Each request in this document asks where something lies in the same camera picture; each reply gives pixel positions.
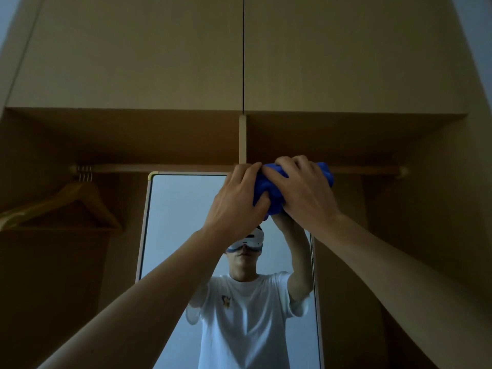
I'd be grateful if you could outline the person's left hand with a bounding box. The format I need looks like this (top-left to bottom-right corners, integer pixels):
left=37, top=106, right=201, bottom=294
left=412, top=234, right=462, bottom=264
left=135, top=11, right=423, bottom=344
left=202, top=162, right=272, bottom=245

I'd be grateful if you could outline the person's right hand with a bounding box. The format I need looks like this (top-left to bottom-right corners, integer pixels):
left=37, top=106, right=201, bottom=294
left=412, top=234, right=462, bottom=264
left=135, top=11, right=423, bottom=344
left=262, top=155, right=343, bottom=237

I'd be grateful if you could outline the blue cleaning cloth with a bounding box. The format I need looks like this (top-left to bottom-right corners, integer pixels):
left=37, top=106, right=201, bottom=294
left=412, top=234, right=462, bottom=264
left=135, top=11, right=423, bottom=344
left=252, top=162, right=334, bottom=221

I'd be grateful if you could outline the person's right forearm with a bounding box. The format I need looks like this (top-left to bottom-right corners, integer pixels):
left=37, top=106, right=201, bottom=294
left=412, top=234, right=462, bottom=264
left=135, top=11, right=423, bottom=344
left=311, top=214, right=492, bottom=369

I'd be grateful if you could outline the person's left forearm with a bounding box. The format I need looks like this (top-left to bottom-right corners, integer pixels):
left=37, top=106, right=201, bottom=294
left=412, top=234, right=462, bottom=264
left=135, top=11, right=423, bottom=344
left=38, top=226, right=228, bottom=369

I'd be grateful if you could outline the wooden divider panel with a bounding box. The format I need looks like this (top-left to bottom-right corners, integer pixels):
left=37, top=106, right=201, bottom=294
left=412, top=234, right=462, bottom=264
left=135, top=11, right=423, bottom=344
left=239, top=114, right=247, bottom=165

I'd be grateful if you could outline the wooden wardrobe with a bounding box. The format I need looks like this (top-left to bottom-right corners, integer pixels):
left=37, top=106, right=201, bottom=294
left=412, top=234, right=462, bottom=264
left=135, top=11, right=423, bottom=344
left=0, top=0, right=492, bottom=369

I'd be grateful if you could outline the wooden cabinet door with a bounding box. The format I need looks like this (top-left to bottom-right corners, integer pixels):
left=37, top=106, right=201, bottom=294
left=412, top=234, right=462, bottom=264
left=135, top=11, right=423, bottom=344
left=6, top=0, right=244, bottom=111
left=244, top=0, right=477, bottom=115

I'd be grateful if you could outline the wooden clothes hanger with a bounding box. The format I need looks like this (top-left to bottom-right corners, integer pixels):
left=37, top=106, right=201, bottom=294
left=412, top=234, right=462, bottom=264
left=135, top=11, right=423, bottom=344
left=0, top=165, right=123, bottom=233

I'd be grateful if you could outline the tall mirror with light frame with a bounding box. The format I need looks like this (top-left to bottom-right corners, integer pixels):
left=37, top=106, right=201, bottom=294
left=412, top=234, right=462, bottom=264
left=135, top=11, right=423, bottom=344
left=135, top=171, right=324, bottom=369

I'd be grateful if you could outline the wooden clothes rail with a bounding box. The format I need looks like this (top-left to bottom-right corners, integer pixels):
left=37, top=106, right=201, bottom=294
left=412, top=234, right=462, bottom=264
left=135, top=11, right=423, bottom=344
left=69, top=163, right=409, bottom=178

